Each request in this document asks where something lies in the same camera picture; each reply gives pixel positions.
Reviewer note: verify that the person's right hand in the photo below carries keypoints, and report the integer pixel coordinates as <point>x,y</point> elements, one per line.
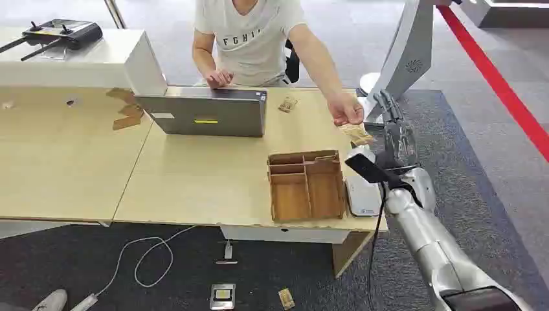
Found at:
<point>218,78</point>

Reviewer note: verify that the white power adapter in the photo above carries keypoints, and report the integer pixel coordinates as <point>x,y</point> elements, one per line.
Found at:
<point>84,302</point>

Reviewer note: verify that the black remote controller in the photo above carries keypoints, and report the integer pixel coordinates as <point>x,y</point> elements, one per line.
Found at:
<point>64,32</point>

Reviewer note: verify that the metal pole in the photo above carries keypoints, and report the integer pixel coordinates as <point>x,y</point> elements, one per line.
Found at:
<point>115,13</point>

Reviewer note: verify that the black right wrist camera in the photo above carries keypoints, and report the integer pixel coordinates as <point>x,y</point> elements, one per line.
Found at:
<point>364,167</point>

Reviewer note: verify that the person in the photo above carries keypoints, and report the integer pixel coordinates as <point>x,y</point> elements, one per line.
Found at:
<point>251,38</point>

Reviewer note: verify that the pale wooden desk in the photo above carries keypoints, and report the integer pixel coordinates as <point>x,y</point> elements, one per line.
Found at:
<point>60,163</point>
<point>206,180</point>

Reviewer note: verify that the metal floor socket plate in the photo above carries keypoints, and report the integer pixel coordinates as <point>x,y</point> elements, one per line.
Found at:
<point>222,296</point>

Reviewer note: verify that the white counter block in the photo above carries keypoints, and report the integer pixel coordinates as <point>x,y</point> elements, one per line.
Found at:
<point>98,60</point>

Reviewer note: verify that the person's left hand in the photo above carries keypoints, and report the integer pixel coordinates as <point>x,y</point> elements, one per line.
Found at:
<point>345,109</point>

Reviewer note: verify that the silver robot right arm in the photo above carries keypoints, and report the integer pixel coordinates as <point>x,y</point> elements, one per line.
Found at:
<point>429,240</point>

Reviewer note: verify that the white flat device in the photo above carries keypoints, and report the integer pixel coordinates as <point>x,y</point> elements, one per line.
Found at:
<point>363,197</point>

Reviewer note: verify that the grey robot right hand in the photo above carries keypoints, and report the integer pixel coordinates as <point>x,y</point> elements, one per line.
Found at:
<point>401,144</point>

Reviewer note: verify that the red floor tape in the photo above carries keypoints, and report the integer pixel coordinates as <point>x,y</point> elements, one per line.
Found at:
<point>493,79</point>

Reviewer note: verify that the grey laptop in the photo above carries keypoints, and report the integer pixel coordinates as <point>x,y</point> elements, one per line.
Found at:
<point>206,113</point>

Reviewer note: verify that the small metal floor stand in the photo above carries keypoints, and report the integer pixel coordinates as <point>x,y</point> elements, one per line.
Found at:
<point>227,254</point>

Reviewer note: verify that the white kiosk stand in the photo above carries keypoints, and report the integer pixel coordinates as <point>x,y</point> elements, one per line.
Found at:
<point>405,51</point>

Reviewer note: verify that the wooden compartment box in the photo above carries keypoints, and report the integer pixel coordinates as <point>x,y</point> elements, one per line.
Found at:
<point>306,193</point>

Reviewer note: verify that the white shoe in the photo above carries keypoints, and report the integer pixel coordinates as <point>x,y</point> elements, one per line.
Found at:
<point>52,301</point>

